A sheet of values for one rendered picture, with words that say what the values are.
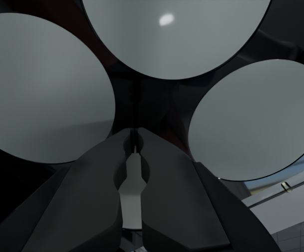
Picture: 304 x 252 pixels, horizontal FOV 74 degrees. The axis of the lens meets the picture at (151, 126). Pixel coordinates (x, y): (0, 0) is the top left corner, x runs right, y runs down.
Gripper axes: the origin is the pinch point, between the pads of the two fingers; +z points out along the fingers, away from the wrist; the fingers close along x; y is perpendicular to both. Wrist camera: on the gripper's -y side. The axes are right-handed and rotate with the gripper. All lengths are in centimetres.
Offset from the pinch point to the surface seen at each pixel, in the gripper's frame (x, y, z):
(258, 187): 10.5, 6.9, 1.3
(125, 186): -1.1, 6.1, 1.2
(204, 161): 5.3, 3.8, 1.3
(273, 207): 20.4, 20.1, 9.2
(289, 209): 23.3, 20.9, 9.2
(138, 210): -0.2, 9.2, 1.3
